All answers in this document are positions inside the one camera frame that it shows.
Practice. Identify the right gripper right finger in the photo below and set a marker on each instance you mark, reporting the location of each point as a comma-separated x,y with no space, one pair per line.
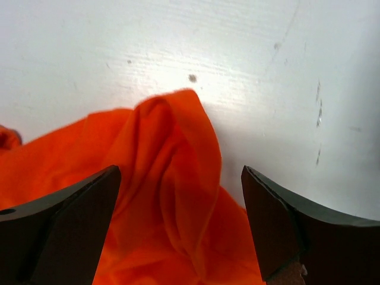
298,241

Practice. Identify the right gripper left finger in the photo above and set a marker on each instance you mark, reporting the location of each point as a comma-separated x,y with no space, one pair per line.
58,239

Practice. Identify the orange t shirt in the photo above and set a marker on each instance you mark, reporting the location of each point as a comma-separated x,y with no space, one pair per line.
173,223

